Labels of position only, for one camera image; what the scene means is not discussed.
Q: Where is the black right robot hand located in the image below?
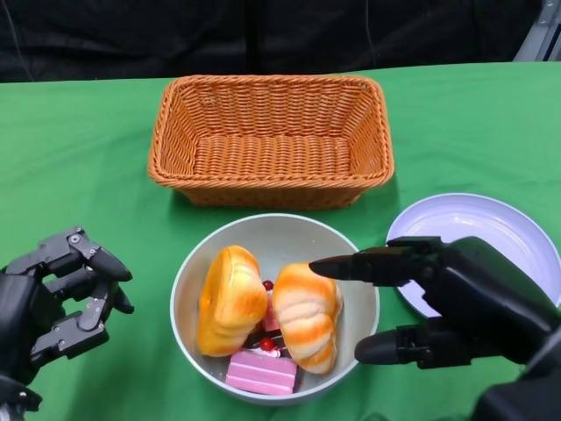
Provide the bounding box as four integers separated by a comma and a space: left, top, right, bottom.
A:
309, 235, 561, 370

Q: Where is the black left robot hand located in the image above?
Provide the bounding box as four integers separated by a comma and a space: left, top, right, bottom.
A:
0, 225, 135, 387

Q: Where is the striped crescent toy bread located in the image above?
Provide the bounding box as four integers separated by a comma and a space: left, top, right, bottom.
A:
272, 261, 344, 375

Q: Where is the pale grey-green bowl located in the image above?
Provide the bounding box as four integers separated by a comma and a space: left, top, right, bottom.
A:
169, 213, 380, 407

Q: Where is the ring-shaped orange toy bread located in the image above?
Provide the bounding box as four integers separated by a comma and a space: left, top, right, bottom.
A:
195, 245, 269, 357

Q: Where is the magenta striped toy cake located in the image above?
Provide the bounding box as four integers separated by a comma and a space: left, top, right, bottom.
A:
224, 337, 299, 396

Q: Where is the lilac plate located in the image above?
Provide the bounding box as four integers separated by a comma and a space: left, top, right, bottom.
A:
385, 193, 561, 318

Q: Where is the chocolate toy cake slice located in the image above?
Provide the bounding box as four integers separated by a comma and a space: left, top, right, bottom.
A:
247, 329, 290, 354

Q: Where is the light pink cherry cake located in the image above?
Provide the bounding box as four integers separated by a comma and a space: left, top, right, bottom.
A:
261, 280, 282, 333

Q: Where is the orange wicker basket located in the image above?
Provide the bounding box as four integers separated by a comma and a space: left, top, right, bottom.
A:
147, 74, 395, 210

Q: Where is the green tablecloth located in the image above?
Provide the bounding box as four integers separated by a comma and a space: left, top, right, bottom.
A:
0, 60, 561, 421

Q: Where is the black backdrop curtain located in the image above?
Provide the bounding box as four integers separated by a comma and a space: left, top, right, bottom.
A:
0, 0, 541, 84

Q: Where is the grey aluminium frame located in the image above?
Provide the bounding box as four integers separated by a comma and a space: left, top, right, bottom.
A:
510, 0, 561, 64

